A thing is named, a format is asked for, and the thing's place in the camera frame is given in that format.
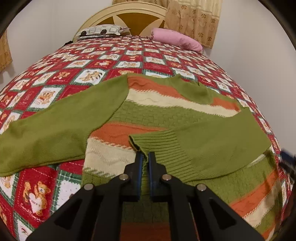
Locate green orange striped knit sweater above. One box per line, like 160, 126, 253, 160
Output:
0, 73, 284, 241

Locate red teddy bear patchwork bedspread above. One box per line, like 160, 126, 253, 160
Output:
0, 34, 295, 241

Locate beige curtain behind headboard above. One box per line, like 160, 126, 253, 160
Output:
112, 0, 223, 49

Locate pink pillow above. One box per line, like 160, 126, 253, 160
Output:
151, 28, 203, 53

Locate grey patterned pillow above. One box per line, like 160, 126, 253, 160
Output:
75, 24, 130, 38

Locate cream wooden headboard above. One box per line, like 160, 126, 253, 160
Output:
79, 1, 167, 37

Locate beige curtain on side wall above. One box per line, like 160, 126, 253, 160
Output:
0, 31, 13, 72

